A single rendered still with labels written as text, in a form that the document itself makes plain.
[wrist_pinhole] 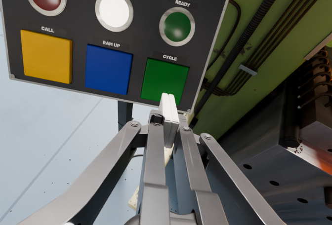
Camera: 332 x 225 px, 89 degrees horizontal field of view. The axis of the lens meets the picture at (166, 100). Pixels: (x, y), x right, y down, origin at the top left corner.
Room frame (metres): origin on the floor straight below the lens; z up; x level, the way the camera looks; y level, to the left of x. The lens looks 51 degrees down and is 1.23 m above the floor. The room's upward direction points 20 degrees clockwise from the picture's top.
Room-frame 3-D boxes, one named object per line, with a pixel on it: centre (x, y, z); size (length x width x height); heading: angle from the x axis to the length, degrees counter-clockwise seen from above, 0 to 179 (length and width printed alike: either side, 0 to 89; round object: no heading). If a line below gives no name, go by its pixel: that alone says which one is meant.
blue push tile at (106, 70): (0.20, 0.11, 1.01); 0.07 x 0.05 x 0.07; 101
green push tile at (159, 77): (0.22, 0.01, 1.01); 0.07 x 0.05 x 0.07; 101
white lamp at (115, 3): (0.24, 0.12, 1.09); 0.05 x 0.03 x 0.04; 76
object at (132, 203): (0.26, -0.07, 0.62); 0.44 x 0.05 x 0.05; 166
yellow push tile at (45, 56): (0.18, 0.21, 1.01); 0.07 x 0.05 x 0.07; 101
